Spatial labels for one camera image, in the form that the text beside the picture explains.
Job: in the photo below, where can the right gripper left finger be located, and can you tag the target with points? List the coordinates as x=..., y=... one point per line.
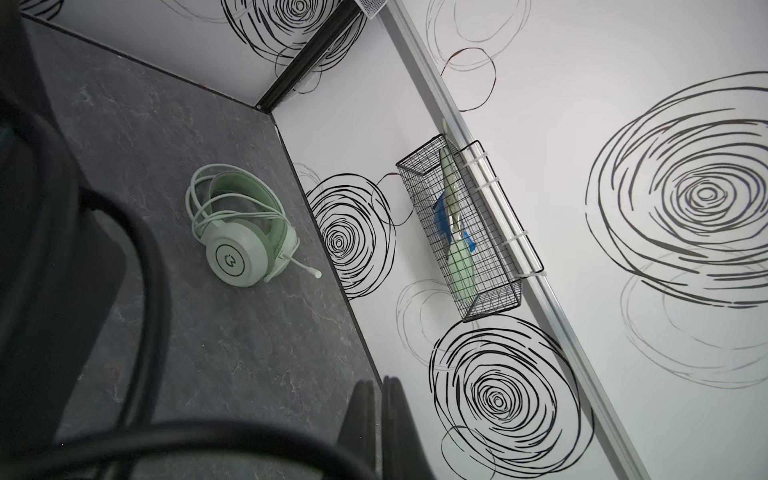
x=358, y=431

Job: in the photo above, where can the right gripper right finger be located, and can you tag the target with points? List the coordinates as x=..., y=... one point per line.
x=402, y=452

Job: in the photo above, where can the green blue items in basket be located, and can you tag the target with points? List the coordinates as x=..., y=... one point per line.
x=448, y=215

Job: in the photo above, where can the black headphones with cable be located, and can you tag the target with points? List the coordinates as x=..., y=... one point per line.
x=135, y=437

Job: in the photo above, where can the mint green headphones with cable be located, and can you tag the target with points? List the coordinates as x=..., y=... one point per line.
x=242, y=224

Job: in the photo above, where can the black wire wall basket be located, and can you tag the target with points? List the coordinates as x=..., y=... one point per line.
x=498, y=278

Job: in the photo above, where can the aluminium wall rail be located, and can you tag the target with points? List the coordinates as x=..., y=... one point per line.
x=541, y=297

